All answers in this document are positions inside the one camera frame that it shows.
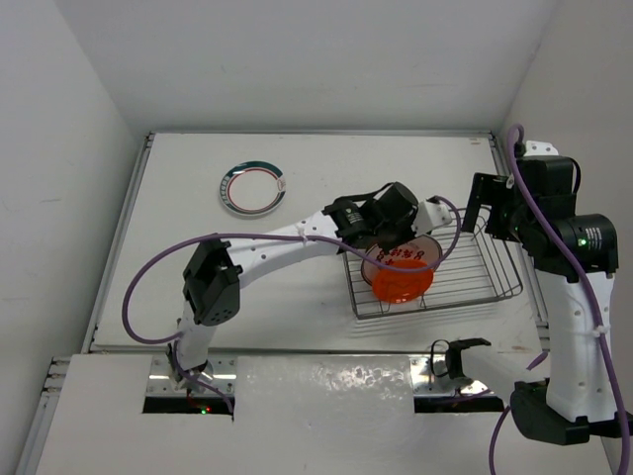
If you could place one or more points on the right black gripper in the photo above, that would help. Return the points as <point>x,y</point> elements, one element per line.
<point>489,188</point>

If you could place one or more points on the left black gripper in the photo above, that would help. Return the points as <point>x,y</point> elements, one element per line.
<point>407,220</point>

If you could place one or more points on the pink plate red characters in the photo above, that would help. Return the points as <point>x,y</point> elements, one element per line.
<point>417,253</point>

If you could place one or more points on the green rimmed white plate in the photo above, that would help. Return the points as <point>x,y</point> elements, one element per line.
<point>253,189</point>

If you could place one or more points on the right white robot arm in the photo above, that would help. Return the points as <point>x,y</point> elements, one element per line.
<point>575,258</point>

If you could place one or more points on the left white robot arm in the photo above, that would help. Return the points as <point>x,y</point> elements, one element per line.
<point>223,266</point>

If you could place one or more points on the orange plastic plate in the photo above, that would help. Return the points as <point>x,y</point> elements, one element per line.
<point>407,285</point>

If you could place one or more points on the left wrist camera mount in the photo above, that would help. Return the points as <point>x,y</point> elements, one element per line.
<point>431,215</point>

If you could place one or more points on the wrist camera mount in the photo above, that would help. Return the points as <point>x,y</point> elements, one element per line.
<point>431,215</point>
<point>536,148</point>

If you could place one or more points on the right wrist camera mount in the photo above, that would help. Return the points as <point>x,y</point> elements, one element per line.
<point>536,148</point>

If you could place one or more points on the metal wire dish rack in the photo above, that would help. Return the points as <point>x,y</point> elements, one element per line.
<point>480,270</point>

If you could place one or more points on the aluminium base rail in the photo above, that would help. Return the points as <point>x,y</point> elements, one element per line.
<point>398,379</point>

